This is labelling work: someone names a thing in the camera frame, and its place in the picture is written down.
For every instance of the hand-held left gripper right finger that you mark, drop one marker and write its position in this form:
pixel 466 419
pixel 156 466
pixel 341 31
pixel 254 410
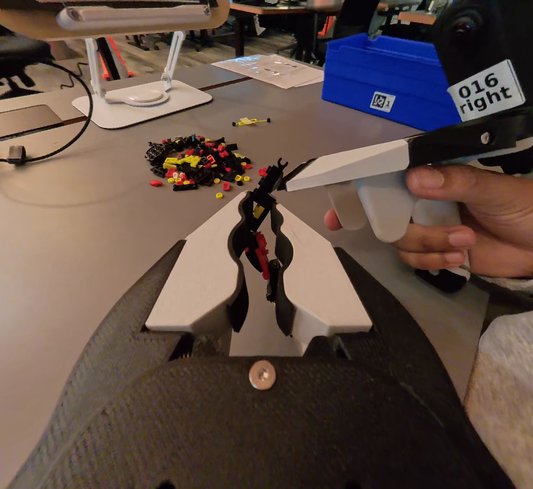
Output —
pixel 324 285

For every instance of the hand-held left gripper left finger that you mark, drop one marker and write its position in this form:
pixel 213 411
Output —
pixel 195 281

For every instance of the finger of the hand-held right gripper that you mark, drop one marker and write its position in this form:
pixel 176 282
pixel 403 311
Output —
pixel 358 164

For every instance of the black lego assembly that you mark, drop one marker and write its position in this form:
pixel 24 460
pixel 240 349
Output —
pixel 260 243

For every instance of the person's right forearm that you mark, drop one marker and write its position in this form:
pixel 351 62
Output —
pixel 520 285

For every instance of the yellow lego rod assembly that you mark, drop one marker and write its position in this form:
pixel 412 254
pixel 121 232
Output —
pixel 250 121

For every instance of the pile of loose lego pieces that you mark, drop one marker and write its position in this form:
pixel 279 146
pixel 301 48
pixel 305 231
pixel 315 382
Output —
pixel 200 164

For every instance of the person's right hand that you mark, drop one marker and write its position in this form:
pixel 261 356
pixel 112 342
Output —
pixel 495 214

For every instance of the large blue storage bin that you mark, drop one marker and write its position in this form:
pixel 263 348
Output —
pixel 374 68

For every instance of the paper instruction sheet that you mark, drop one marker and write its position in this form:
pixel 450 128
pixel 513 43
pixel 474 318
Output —
pixel 270 71

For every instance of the background wooden desk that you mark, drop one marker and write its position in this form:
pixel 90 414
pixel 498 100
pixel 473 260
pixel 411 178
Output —
pixel 283 9

